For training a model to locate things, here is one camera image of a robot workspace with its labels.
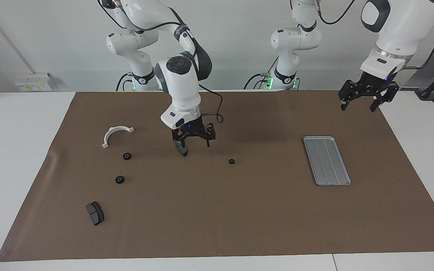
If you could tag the long grey brake pad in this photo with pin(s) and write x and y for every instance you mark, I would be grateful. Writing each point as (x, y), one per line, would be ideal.
(182, 150)

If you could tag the silver metal tray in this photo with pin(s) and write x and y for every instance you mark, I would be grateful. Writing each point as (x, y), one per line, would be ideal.
(326, 160)

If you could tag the large black bearing gear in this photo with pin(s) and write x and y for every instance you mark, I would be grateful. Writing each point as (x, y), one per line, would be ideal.
(127, 156)
(119, 179)

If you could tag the white curved plastic bracket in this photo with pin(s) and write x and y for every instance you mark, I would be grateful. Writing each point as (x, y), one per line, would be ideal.
(111, 131)

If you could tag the short grey brake pad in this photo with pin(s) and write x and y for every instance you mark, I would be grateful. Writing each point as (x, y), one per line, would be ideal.
(95, 213)

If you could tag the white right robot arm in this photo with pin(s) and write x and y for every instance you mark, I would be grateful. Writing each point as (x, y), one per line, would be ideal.
(181, 86)

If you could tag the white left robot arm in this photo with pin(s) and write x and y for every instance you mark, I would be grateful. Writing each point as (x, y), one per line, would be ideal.
(401, 30)

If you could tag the white wall socket box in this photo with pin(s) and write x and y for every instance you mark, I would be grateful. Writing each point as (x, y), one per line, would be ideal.
(34, 81)

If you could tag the brown table mat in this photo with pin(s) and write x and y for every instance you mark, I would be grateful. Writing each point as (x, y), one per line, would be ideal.
(239, 218)

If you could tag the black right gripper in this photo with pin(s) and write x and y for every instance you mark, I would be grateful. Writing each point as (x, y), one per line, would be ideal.
(192, 130)

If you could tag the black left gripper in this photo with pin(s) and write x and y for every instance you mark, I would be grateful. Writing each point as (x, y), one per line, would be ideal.
(371, 82)

